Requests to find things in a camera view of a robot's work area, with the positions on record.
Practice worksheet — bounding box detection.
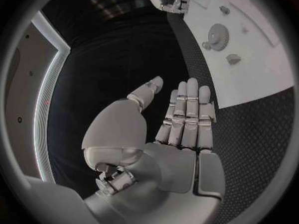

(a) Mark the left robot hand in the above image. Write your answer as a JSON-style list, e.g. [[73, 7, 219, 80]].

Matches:
[[81, 76, 226, 224]]

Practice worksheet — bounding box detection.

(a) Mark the white task board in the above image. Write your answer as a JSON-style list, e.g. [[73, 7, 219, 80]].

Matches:
[[183, 0, 296, 110]]

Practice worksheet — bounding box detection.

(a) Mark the grey gear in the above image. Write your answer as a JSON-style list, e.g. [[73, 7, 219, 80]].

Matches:
[[208, 23, 231, 52]]

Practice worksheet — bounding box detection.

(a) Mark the grey block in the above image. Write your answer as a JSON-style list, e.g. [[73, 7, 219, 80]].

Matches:
[[225, 54, 242, 65]]

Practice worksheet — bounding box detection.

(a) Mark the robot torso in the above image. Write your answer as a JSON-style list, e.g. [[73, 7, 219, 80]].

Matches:
[[3, 10, 71, 184]]

